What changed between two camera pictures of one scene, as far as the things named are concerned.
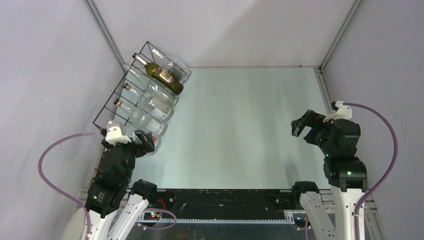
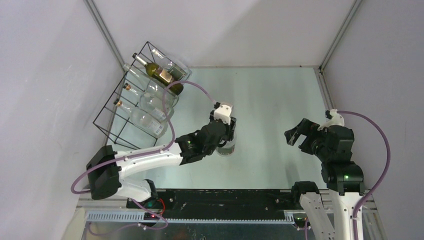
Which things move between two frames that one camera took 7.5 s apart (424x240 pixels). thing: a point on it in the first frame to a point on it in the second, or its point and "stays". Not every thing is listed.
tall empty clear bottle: (154, 88) stays
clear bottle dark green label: (181, 71) stays
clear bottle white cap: (156, 139) to (228, 149)
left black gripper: (147, 145) to (230, 129)
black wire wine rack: (147, 96) stays
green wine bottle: (160, 76) stays
